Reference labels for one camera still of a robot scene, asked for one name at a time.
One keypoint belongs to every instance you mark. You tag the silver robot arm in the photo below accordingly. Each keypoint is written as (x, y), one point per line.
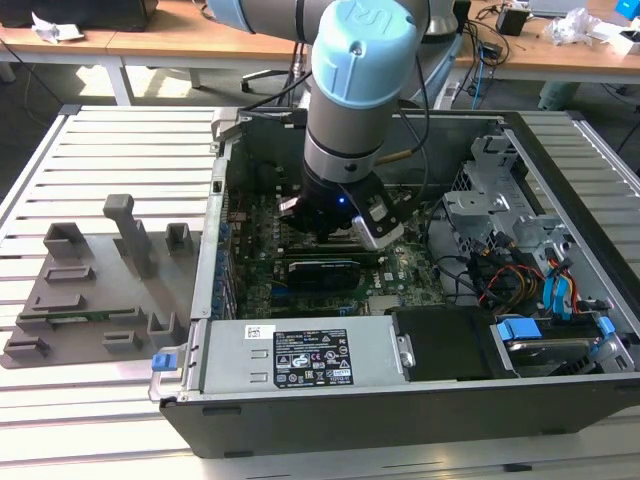
(345, 125)

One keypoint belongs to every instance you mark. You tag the RAM slot white clips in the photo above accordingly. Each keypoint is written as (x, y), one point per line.
(300, 251)
(374, 262)

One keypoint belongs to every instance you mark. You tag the black graphics card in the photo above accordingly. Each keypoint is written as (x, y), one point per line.
(325, 274)

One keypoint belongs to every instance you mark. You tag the blue expansion slot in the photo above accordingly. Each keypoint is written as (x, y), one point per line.
(281, 289)

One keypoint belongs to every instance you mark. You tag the silver chipset heatsink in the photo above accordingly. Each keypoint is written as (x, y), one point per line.
(385, 304)

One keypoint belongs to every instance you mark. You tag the green motherboard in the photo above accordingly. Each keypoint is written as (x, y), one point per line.
(420, 280)

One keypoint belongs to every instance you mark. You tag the black chair base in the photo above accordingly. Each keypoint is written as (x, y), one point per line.
(260, 75)

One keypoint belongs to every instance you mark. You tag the grey metal drive cage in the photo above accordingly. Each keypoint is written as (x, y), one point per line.
(475, 204)

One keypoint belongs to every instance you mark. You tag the grey power supply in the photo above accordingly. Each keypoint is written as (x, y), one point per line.
(230, 350)

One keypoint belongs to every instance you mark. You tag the black plastic shroud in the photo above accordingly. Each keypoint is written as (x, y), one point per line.
(440, 345)

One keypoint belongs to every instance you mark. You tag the black PC case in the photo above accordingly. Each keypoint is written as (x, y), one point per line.
(350, 425)

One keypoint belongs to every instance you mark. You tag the blue plastic latch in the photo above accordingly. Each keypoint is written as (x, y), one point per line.
(162, 363)

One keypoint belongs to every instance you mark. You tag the grey parts rack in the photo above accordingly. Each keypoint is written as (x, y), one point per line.
(115, 300)

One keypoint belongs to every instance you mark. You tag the blue disk carrier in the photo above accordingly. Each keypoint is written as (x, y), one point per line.
(517, 330)

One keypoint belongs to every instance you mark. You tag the wooden desk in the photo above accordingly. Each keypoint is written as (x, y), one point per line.
(150, 45)
(550, 62)

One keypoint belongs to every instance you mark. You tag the tall black box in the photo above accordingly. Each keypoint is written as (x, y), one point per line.
(463, 17)

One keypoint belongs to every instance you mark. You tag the green RAM stick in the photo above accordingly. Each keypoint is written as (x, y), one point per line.
(95, 316)

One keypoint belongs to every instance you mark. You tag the pale green bin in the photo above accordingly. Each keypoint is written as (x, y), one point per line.
(557, 95)

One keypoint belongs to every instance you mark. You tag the hard disk drive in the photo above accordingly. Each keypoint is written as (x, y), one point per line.
(545, 350)

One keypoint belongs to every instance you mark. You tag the small black box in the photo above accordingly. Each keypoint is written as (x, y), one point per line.
(511, 22)

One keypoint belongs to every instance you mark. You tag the clear plastic bag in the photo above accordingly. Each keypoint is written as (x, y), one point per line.
(570, 27)

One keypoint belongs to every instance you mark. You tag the black flat case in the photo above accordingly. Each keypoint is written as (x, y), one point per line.
(75, 14)

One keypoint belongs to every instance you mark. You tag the crumpled white paper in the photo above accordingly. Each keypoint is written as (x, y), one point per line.
(52, 30)

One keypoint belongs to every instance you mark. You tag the white box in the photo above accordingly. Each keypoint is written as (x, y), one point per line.
(620, 40)

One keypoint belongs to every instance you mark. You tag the blue box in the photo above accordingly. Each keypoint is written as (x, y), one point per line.
(625, 9)

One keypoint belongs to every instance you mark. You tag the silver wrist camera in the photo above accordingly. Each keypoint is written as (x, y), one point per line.
(382, 232)
(289, 205)

